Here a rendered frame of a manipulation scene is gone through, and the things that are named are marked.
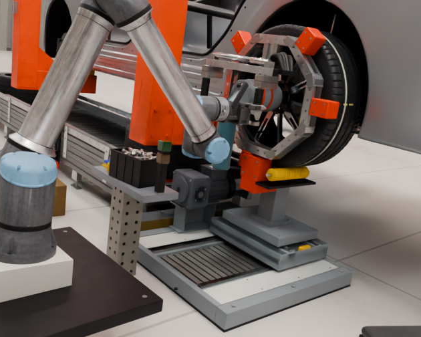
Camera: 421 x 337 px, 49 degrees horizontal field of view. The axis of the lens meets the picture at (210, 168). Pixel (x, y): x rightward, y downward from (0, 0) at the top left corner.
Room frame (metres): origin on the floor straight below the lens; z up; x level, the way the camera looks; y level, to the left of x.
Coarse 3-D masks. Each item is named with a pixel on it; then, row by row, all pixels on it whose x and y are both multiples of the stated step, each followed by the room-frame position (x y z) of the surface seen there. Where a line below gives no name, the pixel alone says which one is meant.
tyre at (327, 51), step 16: (272, 32) 2.26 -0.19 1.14; (288, 32) 2.18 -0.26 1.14; (320, 48) 2.04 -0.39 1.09; (336, 48) 2.10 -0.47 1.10; (320, 64) 2.03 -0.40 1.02; (336, 64) 2.01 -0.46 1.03; (352, 64) 2.09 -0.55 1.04; (336, 80) 1.97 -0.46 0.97; (352, 80) 2.05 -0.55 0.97; (336, 96) 1.96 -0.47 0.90; (352, 96) 2.03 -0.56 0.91; (352, 112) 2.04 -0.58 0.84; (320, 128) 1.98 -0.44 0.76; (336, 128) 1.99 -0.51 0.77; (352, 128) 2.08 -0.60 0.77; (304, 144) 2.03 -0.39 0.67; (320, 144) 1.99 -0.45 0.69; (336, 144) 2.08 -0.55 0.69; (272, 160) 2.16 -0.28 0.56; (288, 160) 2.08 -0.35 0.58; (304, 160) 2.05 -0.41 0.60; (320, 160) 2.14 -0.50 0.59
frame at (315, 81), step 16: (256, 48) 2.26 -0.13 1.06; (304, 64) 1.99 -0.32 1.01; (320, 80) 1.96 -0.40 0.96; (224, 96) 2.33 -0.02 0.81; (304, 96) 1.96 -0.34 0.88; (320, 96) 1.97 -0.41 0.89; (304, 112) 1.95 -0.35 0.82; (240, 128) 2.28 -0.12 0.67; (304, 128) 1.94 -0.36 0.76; (240, 144) 2.21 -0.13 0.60; (256, 144) 2.19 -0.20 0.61; (288, 144) 1.99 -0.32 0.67
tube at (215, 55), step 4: (264, 44) 2.16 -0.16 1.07; (268, 44) 2.15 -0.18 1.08; (264, 48) 2.16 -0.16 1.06; (268, 48) 2.15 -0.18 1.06; (216, 52) 2.13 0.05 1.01; (264, 52) 2.16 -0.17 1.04; (212, 56) 2.14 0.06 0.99; (216, 56) 2.12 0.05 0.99; (220, 56) 2.10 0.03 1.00; (224, 56) 2.08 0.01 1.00; (228, 56) 2.07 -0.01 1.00; (232, 56) 2.06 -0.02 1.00; (236, 56) 2.06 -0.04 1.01; (240, 56) 2.07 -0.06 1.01; (244, 56) 2.08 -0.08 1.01; (264, 56) 2.15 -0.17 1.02; (236, 60) 2.07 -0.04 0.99; (240, 60) 2.07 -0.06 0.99; (244, 60) 2.08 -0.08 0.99; (248, 60) 2.09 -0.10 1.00
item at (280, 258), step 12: (216, 228) 2.30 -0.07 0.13; (228, 228) 2.23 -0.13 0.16; (240, 228) 2.24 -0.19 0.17; (228, 240) 2.22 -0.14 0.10; (240, 240) 2.16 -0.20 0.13; (252, 240) 2.10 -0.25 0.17; (264, 240) 2.12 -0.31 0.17; (312, 240) 2.18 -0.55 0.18; (252, 252) 2.09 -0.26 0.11; (264, 252) 2.04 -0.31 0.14; (276, 252) 2.04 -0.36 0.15; (288, 252) 2.01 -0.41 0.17; (300, 252) 2.05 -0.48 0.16; (312, 252) 2.12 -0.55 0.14; (324, 252) 2.18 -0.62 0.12; (276, 264) 1.97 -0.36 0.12; (288, 264) 2.00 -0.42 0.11; (300, 264) 2.07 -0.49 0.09
